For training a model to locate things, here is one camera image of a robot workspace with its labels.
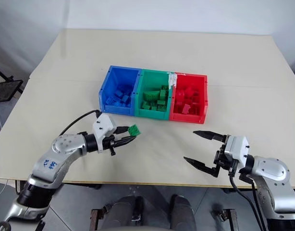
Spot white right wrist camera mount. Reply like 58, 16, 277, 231
223, 135, 251, 169

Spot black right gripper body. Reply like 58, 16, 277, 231
213, 141, 235, 174

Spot white tape patch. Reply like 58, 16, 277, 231
168, 72, 178, 87

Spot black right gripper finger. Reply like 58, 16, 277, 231
183, 156, 221, 179
193, 130, 228, 143

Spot dark rounded shape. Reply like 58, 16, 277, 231
170, 194, 197, 231
103, 195, 145, 231

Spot black mesh stand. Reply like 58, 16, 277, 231
0, 64, 24, 104

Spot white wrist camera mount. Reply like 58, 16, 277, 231
223, 135, 251, 169
92, 113, 118, 154

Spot blue plastic bin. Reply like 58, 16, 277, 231
98, 65, 142, 116

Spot red plastic bin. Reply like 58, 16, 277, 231
168, 72, 209, 125

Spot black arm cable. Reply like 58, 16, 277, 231
59, 109, 101, 136
228, 168, 269, 231

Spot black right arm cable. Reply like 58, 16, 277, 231
228, 168, 269, 231

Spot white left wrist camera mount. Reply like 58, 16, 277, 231
92, 113, 118, 154

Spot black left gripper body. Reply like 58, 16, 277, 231
102, 134, 118, 157

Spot green curved toy block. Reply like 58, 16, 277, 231
142, 90, 160, 102

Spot green plastic bin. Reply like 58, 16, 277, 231
134, 68, 175, 120

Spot tall green toy block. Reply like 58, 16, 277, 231
159, 85, 170, 101

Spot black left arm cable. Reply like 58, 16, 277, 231
59, 109, 101, 136

